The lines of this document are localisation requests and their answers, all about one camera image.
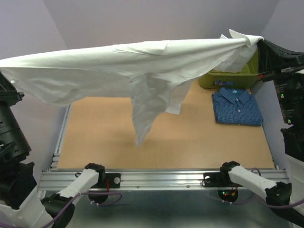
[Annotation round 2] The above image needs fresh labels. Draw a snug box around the green plastic tub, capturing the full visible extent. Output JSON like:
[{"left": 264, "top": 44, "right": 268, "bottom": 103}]
[{"left": 198, "top": 51, "right": 258, "bottom": 89}]

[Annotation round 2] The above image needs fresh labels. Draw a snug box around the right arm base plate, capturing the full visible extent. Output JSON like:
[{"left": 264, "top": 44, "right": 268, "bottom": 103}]
[{"left": 201, "top": 172, "right": 234, "bottom": 188}]

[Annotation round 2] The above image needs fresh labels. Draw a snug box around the blue checked folded shirt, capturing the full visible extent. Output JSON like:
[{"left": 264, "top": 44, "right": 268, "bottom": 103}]
[{"left": 212, "top": 87, "right": 263, "bottom": 126}]

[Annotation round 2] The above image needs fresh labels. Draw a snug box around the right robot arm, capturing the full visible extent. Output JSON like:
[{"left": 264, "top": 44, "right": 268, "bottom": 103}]
[{"left": 217, "top": 40, "right": 304, "bottom": 228}]

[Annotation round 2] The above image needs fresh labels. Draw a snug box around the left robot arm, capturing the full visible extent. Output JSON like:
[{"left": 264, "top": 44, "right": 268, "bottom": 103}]
[{"left": 0, "top": 75, "right": 106, "bottom": 228}]

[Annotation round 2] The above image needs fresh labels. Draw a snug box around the white long sleeve shirt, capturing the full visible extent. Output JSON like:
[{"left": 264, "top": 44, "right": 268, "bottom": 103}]
[{"left": 0, "top": 30, "right": 263, "bottom": 145}]

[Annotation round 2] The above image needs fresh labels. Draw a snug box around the aluminium side rail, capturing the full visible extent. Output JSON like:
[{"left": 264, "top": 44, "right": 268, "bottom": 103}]
[{"left": 49, "top": 104, "right": 72, "bottom": 171}]

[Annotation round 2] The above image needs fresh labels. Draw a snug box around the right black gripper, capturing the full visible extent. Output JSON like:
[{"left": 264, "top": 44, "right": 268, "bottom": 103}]
[{"left": 257, "top": 36, "right": 304, "bottom": 121}]

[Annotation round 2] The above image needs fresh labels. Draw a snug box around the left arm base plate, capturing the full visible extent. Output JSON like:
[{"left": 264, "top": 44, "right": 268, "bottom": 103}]
[{"left": 76, "top": 172, "right": 122, "bottom": 190}]

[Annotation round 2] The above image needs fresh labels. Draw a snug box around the aluminium front rail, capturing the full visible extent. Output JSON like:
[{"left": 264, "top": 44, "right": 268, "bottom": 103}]
[{"left": 38, "top": 169, "right": 292, "bottom": 191}]

